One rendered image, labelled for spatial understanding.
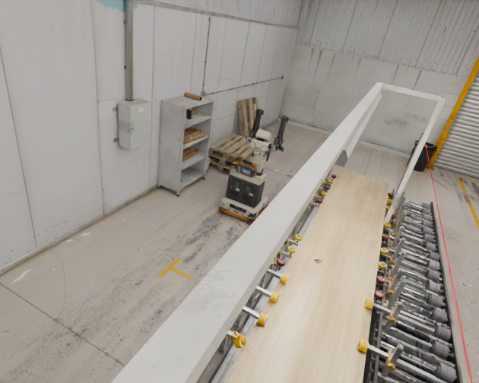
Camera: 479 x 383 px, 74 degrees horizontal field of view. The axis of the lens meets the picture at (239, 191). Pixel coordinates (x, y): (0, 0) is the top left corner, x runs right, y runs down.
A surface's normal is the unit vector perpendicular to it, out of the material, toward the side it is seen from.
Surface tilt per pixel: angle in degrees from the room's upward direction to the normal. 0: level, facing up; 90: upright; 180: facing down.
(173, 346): 0
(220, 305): 0
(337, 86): 90
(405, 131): 90
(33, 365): 0
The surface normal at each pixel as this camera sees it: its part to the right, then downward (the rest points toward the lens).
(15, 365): 0.16, -0.87
